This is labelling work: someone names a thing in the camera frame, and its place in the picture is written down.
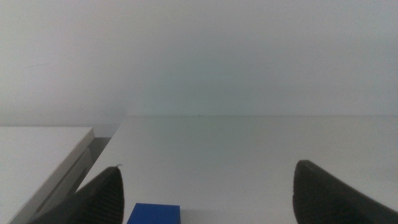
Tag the blue cube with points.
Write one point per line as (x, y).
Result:
(154, 214)

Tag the white side table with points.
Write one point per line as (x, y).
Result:
(31, 161)

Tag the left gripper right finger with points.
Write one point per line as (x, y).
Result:
(326, 202)

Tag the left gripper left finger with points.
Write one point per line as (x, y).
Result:
(99, 202)

